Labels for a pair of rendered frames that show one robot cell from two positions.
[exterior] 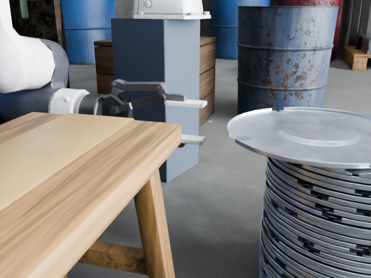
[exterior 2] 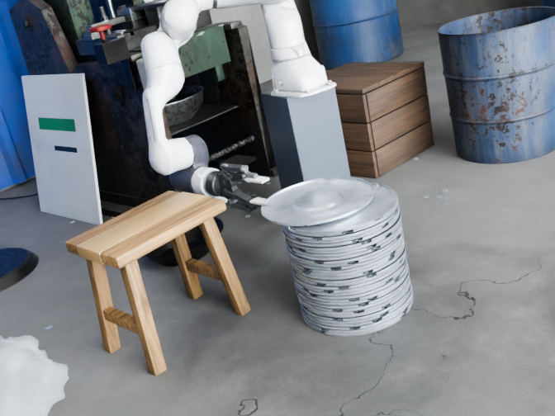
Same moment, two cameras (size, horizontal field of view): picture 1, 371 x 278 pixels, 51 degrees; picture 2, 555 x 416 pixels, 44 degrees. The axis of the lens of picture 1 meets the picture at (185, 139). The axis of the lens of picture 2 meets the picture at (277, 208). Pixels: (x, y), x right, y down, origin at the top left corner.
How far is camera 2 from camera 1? 1.35 m
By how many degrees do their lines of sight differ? 31
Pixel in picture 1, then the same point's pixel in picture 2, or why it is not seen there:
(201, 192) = not seen: hidden behind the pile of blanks
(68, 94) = (201, 172)
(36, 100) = (186, 176)
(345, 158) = (299, 219)
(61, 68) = (199, 154)
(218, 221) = not seen: hidden behind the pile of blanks
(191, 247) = (288, 276)
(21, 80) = (170, 168)
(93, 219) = (147, 244)
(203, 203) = not seen: hidden behind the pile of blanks
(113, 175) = (165, 228)
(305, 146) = (291, 211)
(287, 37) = (476, 66)
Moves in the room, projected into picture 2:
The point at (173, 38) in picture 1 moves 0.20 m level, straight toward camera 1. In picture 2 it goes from (300, 109) to (272, 130)
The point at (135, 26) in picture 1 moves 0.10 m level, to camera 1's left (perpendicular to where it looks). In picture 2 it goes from (273, 101) to (248, 103)
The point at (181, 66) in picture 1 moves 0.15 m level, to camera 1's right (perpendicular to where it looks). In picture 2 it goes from (315, 129) to (358, 126)
